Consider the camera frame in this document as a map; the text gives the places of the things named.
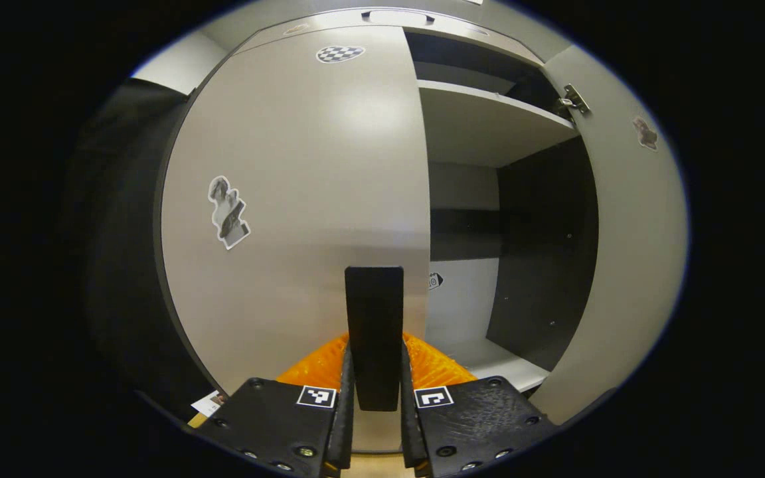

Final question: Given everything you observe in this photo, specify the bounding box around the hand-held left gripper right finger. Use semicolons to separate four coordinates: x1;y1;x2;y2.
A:
398;331;560;478

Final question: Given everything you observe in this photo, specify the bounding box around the grey cabinet drawer with handle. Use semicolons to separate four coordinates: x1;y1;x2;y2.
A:
235;7;545;67

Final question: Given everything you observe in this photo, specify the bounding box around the grey double-door shoe cabinet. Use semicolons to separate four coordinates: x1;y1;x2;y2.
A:
153;7;600;394

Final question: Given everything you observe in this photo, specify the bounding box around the white paper booklet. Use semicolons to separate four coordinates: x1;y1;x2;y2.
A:
190;390;228;418

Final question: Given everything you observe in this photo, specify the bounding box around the grey cabinet door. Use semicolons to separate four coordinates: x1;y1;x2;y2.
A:
159;25;432;453
529;45;689;426

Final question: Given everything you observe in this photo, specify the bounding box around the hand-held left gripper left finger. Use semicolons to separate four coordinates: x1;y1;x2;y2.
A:
193;332;356;478

